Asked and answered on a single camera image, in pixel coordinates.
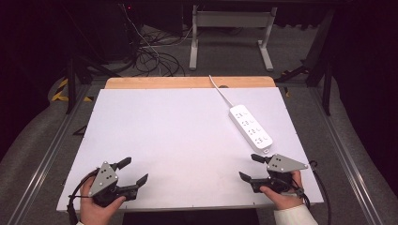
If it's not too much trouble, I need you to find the white power strip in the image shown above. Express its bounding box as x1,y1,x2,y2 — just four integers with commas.
228,104,274,155

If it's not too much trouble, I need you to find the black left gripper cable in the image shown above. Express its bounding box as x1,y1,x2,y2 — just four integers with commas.
67,168,100,225

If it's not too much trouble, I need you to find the white metal table frame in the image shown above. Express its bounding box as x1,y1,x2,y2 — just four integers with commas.
189,4,278,72

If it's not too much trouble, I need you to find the aluminium floor rail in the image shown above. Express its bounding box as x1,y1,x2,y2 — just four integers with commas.
6,83,92,225
308,87,385,225

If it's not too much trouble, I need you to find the white power strip cable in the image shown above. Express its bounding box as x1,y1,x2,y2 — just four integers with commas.
208,74,235,109

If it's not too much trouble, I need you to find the yellow black hazard tape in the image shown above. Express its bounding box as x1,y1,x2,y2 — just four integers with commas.
51,78,94,103

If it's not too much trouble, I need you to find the tangle of floor cables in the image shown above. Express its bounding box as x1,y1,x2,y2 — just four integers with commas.
120,3,193,78

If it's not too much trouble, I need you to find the person's left hand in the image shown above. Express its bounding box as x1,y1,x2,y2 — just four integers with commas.
79,176,127,225

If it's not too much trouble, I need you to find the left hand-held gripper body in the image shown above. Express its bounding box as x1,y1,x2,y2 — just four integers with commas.
88,160,139,208

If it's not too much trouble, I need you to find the black metal stand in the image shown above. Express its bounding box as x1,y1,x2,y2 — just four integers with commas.
64,55,122,115
275,8,336,116

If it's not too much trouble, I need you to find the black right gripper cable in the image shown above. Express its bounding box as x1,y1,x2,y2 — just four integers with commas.
308,159,332,225

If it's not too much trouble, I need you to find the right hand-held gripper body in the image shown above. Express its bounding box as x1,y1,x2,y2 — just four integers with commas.
249,153,309,194

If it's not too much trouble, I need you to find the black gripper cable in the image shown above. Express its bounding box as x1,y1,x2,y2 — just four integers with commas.
67,168,100,225
308,159,332,225

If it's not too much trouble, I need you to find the person's right hand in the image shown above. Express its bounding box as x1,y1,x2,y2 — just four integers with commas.
259,170,305,211

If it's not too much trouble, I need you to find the white board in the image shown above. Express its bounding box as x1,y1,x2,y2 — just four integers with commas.
55,87,325,213

